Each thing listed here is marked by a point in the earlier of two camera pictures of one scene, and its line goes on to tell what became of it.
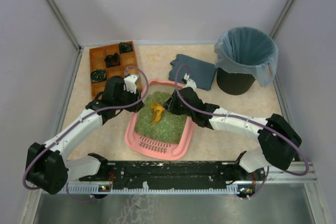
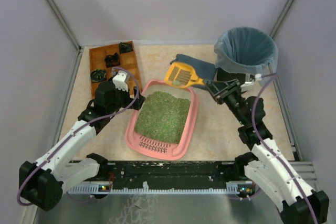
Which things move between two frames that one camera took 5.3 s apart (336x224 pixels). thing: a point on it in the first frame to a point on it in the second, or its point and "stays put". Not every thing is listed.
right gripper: [177, 102] to [226, 91]
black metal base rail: [171, 177] stays put
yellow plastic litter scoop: [156, 110] to [180, 75]
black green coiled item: [98, 75] stays put
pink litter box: [159, 86] to [174, 151]
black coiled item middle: [112, 60] stays put
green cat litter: [155, 123] stays put
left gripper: [134, 100] stays put
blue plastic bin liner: [247, 50] stays put
